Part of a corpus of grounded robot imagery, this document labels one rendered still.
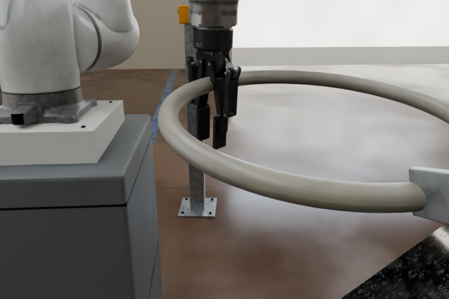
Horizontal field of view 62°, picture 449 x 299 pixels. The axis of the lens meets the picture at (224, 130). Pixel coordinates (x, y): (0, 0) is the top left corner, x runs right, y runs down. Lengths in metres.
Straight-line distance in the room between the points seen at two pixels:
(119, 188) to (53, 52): 0.30
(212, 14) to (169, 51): 6.07
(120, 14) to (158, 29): 5.74
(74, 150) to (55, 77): 0.16
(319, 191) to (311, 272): 1.38
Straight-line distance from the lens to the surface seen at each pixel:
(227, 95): 0.69
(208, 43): 0.68
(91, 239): 0.77
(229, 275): 1.69
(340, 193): 0.38
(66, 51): 0.83
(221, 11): 0.67
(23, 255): 0.83
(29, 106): 0.82
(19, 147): 0.79
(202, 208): 2.10
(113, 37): 0.95
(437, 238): 0.61
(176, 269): 1.73
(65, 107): 0.83
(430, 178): 0.41
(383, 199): 0.39
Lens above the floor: 1.09
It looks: 19 degrees down
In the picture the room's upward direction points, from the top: straight up
